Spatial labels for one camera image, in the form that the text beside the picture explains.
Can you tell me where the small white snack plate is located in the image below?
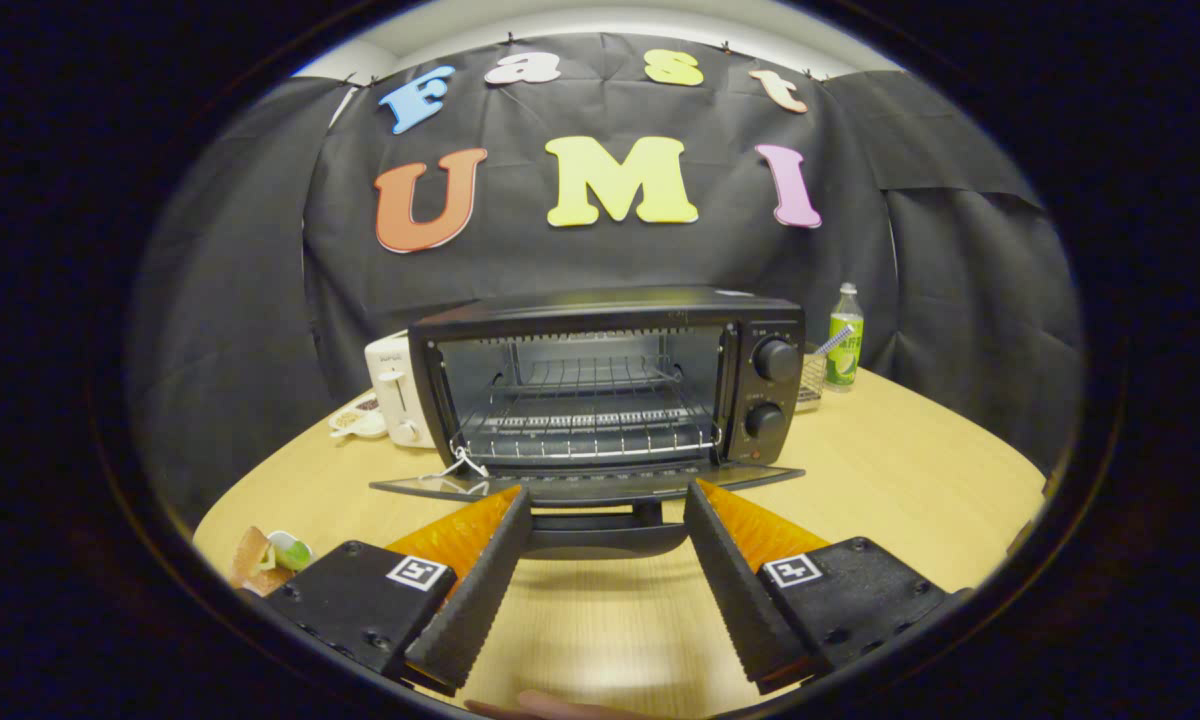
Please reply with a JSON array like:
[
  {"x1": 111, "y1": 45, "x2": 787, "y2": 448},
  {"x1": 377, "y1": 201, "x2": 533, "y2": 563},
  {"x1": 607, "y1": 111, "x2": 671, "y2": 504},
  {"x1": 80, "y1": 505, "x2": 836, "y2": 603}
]
[{"x1": 328, "y1": 393, "x2": 389, "y2": 441}]

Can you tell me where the toast lettuce sandwich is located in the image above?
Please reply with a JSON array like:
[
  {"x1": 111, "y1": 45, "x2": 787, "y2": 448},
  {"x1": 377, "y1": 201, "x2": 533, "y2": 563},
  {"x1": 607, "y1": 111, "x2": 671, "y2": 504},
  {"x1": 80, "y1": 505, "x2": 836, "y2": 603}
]
[{"x1": 228, "y1": 525, "x2": 316, "y2": 598}]

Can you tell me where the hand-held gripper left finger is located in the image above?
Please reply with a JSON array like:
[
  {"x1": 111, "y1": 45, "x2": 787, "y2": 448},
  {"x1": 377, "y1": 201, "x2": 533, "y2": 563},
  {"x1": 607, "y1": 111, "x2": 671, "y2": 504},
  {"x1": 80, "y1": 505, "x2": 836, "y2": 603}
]
[{"x1": 263, "y1": 487, "x2": 533, "y2": 694}]

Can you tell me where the wire mesh basket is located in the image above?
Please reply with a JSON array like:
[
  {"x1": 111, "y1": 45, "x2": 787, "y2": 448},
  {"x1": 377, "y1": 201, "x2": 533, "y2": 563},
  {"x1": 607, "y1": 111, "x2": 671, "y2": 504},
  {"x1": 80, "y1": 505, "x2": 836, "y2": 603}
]
[{"x1": 795, "y1": 345, "x2": 829, "y2": 413}]

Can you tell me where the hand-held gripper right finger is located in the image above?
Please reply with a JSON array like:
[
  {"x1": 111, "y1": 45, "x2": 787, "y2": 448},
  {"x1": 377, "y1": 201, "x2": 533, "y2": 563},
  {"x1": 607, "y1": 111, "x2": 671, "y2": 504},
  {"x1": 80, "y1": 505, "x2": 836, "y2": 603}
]
[{"x1": 683, "y1": 480, "x2": 971, "y2": 696}]

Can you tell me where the white pop-up toaster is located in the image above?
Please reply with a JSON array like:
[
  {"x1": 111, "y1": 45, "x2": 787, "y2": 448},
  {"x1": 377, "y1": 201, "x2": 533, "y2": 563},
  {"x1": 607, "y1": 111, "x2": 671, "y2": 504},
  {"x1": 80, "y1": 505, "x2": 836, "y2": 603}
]
[{"x1": 364, "y1": 330, "x2": 439, "y2": 449}]

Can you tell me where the green label drink bottle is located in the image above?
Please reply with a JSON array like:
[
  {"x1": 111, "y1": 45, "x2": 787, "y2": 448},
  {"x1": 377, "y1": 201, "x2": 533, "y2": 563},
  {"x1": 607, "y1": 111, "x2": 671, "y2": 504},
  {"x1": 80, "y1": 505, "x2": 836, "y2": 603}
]
[{"x1": 825, "y1": 283, "x2": 865, "y2": 393}]

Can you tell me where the black toaster oven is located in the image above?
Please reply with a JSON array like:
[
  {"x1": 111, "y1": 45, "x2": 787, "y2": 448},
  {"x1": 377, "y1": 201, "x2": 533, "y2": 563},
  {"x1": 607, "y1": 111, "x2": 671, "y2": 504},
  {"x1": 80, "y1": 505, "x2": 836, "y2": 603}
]
[{"x1": 370, "y1": 286, "x2": 807, "y2": 559}]

